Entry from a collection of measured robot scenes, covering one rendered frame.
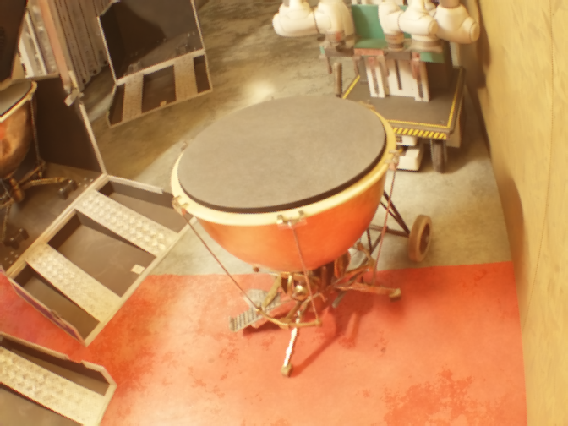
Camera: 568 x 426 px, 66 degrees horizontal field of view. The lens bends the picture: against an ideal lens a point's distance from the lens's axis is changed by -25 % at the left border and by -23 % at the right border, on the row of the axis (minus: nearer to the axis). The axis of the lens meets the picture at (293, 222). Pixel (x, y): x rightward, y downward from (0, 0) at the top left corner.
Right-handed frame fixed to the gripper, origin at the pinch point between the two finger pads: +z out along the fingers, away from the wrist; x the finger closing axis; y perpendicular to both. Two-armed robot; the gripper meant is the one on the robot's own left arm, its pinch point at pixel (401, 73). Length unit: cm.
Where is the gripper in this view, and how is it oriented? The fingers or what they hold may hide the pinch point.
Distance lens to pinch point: 242.0
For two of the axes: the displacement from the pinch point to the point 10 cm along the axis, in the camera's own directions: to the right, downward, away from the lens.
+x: 9.0, 1.1, -4.1
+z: 1.9, 7.7, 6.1
